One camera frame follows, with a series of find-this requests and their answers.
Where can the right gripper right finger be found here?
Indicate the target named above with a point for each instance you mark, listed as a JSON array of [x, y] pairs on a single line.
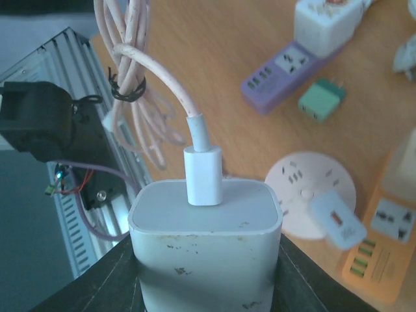
[[302, 286]]

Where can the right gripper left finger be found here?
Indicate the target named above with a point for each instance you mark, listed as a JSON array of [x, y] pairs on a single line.
[[111, 284]]

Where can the small white grey adapter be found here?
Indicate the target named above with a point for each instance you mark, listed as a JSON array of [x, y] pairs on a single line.
[[338, 222]]

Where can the orange power strip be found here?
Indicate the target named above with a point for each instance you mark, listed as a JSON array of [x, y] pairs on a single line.
[[377, 266]]

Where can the white USB charger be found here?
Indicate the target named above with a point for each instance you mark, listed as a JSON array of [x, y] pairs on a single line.
[[206, 258]]

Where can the green plug adapter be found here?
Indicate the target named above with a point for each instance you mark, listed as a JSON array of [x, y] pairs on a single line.
[[321, 99]]

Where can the white cube socket with flower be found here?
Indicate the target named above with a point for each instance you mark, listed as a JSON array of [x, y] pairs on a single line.
[[322, 27]]

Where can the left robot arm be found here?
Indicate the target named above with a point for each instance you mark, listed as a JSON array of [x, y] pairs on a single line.
[[43, 119]]

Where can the pink round power socket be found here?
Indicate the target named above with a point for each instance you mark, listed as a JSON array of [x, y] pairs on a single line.
[[300, 177]]

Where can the purple power strip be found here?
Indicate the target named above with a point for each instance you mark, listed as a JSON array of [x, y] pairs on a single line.
[[275, 80]]

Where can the blue slotted cable duct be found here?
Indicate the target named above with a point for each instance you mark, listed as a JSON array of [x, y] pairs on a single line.
[[78, 243]]

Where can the aluminium rail frame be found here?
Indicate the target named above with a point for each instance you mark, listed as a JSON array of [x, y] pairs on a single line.
[[69, 61]]

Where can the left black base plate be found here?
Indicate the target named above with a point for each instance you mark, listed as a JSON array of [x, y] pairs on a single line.
[[91, 147]]

